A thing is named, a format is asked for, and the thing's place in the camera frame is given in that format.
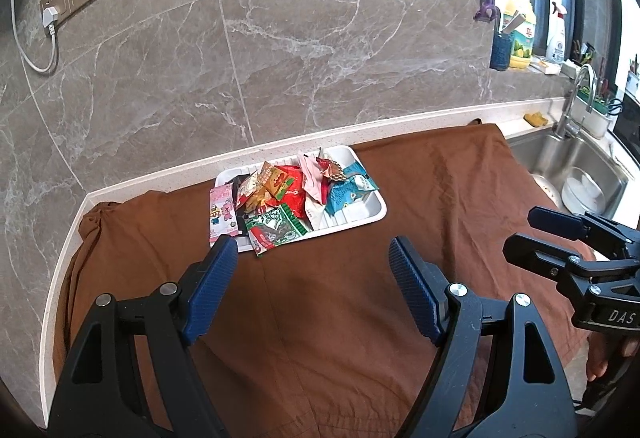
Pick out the white plate in sink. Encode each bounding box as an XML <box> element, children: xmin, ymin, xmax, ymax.
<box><xmin>561</xmin><ymin>166</ymin><xmax>605</xmax><ymax>215</ymax></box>

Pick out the white sink caddy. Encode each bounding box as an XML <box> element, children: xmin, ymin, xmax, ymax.
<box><xmin>574</xmin><ymin>90</ymin><xmax>623</xmax><ymax>139</ymax></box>

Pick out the green white snack packet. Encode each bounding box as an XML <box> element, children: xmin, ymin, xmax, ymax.
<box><xmin>245</xmin><ymin>204</ymin><xmax>307</xmax><ymax>256</ymax></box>

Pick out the black monitor screen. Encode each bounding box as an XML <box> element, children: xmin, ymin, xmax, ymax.
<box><xmin>613</xmin><ymin>94</ymin><xmax>640</xmax><ymax>163</ymax></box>

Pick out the brown tablecloth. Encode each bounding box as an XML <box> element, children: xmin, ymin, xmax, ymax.
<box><xmin>53</xmin><ymin>124</ymin><xmax>592</xmax><ymax>437</ymax></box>

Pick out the white cream snack packet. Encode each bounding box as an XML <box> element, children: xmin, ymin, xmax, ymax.
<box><xmin>297</xmin><ymin>152</ymin><xmax>326</xmax><ymax>231</ymax></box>

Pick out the light blue snack bag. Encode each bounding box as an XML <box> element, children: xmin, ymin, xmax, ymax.
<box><xmin>326</xmin><ymin>162</ymin><xmax>378</xmax><ymax>216</ymax></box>

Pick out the red snack bag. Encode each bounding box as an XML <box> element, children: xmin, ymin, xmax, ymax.
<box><xmin>276</xmin><ymin>165</ymin><xmax>306</xmax><ymax>219</ymax></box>

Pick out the black snack bag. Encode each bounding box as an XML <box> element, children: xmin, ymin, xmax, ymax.
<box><xmin>232</xmin><ymin>174</ymin><xmax>255</xmax><ymax>236</ymax></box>

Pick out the red white snack packet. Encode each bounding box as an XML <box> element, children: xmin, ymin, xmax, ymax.
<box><xmin>235</xmin><ymin>171</ymin><xmax>262</xmax><ymax>207</ymax></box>

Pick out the orange monster snack packet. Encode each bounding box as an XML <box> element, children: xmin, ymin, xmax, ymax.
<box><xmin>258</xmin><ymin>162</ymin><xmax>295</xmax><ymax>201</ymax></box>

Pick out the dark blue utensil cup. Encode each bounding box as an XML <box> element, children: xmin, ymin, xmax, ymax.
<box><xmin>489</xmin><ymin>31</ymin><xmax>513</xmax><ymax>71</ymax></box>

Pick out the person's right hand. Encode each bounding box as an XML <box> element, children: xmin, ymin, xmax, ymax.
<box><xmin>586</xmin><ymin>332</ymin><xmax>639</xmax><ymax>382</ymax></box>

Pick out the green label detergent bottle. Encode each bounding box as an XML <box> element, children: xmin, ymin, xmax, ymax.
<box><xmin>506</xmin><ymin>0</ymin><xmax>537</xmax><ymax>68</ymax></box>

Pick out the beige gold snack packet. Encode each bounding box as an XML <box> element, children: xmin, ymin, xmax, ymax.
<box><xmin>244</xmin><ymin>187</ymin><xmax>278</xmax><ymax>214</ymax></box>

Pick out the white spray bottle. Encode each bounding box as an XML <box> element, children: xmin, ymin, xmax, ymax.
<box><xmin>546</xmin><ymin>1</ymin><xmax>567</xmax><ymax>65</ymax></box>

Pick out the yellow sponge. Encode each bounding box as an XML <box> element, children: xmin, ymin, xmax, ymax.
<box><xmin>523</xmin><ymin>111</ymin><xmax>549</xmax><ymax>127</ymax></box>

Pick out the red checkered snack packet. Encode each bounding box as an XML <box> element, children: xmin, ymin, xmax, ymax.
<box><xmin>316</xmin><ymin>149</ymin><xmax>347</xmax><ymax>183</ymax></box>

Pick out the steel kitchen sink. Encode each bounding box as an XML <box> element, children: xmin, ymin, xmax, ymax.
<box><xmin>508</xmin><ymin>128</ymin><xmax>629</xmax><ymax>218</ymax></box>

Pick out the pink cartoon snack packet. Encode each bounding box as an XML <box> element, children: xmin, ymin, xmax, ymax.
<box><xmin>209</xmin><ymin>184</ymin><xmax>240</xmax><ymax>247</ymax></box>

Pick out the white plug and cable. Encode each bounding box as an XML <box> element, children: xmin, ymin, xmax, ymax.
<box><xmin>3</xmin><ymin>0</ymin><xmax>61</xmax><ymax>74</ymax></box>

